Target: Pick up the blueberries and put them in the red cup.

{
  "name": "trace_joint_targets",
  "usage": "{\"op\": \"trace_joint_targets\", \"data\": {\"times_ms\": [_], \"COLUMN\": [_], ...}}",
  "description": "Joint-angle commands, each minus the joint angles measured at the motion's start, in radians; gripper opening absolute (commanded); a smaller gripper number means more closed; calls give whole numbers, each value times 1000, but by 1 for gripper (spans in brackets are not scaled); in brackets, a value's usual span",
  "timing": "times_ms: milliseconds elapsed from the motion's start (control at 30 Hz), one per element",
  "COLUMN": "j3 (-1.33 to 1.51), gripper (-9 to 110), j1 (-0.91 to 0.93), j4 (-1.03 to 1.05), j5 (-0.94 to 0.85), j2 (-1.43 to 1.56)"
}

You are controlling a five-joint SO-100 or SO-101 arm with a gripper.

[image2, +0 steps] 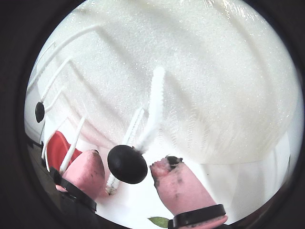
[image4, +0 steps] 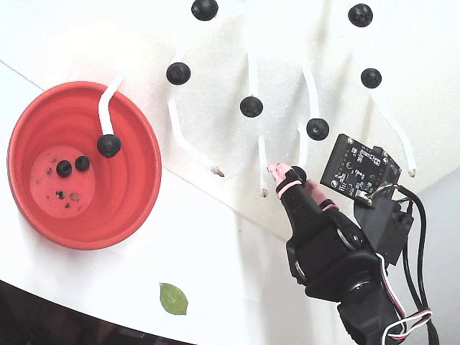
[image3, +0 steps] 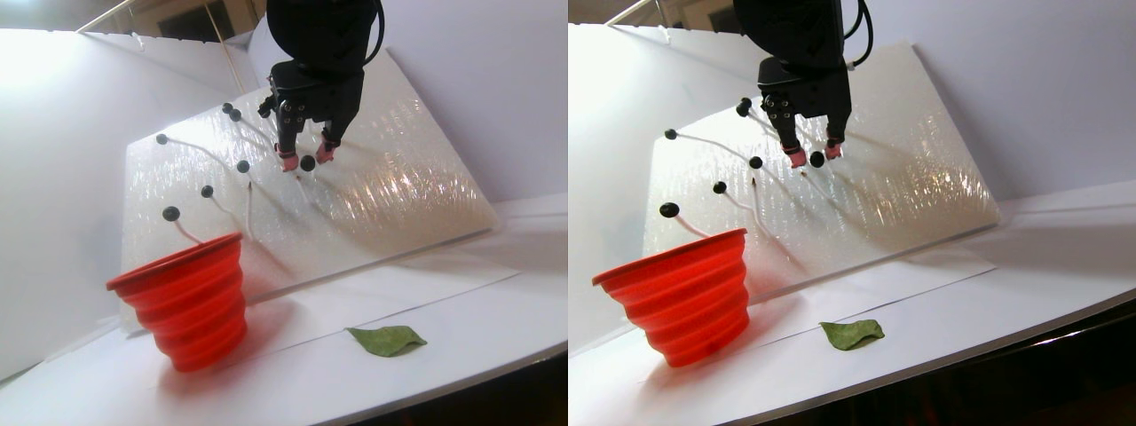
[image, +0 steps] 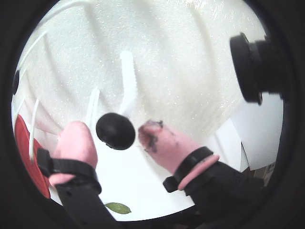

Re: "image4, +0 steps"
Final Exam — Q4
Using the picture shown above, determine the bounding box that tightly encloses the white foam board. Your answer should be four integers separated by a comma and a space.
0, 0, 460, 240

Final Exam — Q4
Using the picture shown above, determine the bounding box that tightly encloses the red collapsible silicone cup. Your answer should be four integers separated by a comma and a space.
6, 80, 162, 252

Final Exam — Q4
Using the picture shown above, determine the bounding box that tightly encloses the white red black servo wire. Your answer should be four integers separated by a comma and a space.
375, 253, 434, 342

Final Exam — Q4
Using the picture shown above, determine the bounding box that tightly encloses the green leaf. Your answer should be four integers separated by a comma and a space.
159, 282, 189, 316

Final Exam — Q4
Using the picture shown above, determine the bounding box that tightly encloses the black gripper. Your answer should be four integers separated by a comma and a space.
267, 162, 388, 302

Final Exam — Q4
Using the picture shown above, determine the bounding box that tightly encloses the black cable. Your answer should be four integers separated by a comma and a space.
393, 185, 442, 345
401, 201, 438, 345

